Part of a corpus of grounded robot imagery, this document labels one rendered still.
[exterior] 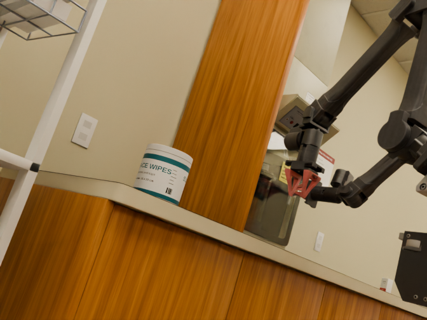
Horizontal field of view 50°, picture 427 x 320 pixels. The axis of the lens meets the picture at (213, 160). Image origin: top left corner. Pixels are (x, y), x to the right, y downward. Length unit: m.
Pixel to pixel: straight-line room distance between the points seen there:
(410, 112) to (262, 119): 0.63
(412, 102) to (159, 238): 0.67
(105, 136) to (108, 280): 0.86
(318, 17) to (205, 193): 0.90
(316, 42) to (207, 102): 0.53
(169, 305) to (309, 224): 1.74
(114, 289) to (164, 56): 1.17
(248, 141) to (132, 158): 0.49
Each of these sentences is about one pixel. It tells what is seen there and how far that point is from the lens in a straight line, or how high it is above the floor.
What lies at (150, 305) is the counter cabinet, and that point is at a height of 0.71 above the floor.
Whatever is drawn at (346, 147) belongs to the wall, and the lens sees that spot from 3.07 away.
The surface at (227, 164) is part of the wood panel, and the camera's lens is 1.66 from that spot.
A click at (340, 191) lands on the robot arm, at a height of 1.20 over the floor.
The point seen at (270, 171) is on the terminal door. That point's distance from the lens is 1.75.
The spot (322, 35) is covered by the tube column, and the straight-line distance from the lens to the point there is 2.08.
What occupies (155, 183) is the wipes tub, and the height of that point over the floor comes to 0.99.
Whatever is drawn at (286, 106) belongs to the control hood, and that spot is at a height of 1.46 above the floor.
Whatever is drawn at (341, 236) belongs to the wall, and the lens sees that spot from 3.11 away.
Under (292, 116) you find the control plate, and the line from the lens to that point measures 1.76.
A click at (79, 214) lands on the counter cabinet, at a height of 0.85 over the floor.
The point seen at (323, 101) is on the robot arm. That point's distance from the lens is 1.39.
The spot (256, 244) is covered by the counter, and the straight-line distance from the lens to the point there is 1.29.
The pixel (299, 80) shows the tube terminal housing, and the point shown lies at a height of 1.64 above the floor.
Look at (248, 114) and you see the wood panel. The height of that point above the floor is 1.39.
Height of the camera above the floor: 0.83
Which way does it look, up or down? 13 degrees up
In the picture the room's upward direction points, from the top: 17 degrees clockwise
